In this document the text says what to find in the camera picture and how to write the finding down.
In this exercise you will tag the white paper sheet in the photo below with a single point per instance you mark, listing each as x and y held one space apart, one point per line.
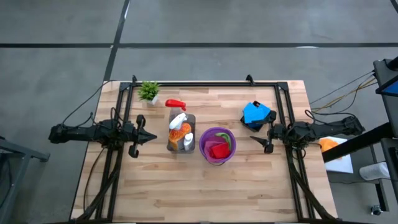
342 165

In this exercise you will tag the clear spray bottle red trigger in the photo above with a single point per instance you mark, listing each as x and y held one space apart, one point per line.
175 103

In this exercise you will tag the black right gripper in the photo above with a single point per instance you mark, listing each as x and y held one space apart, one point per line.
276 132

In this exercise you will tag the clear grey plastic bin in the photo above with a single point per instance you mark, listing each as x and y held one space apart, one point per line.
191 124

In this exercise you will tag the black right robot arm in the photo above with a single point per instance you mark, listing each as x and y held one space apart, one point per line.
323 129

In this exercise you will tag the white paper roll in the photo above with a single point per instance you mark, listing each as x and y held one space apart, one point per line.
374 171

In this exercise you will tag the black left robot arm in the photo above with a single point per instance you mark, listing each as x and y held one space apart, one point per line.
90 133

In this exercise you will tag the black mesh plastic basket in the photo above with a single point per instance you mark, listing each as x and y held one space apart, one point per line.
244 122

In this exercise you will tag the black aluminium table frame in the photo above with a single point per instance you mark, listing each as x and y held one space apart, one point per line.
202 84

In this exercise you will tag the orange object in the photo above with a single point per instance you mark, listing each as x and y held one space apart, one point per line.
329 145

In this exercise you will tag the blue tablet screen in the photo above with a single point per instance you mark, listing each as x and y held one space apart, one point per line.
392 89

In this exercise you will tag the white labelled plastic bottle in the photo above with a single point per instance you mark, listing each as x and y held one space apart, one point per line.
188 141

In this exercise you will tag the orange spray bottle white trigger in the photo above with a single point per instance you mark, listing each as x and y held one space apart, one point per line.
180 134

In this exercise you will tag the grey metal side table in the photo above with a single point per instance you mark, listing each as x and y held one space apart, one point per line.
25 153

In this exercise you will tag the red cloth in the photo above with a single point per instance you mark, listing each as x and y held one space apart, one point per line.
220 151

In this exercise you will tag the purple plastic bucket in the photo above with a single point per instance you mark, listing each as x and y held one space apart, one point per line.
203 140

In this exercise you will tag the small potted green plant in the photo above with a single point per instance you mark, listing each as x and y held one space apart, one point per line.
148 91

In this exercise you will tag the green microfibre cloth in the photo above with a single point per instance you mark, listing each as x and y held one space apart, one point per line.
226 138

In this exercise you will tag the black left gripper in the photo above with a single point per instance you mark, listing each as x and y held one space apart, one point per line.
135 133

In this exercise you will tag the black equipment stand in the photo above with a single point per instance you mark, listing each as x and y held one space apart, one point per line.
390 112

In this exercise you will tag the black caster wheel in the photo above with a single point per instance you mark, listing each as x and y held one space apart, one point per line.
376 210

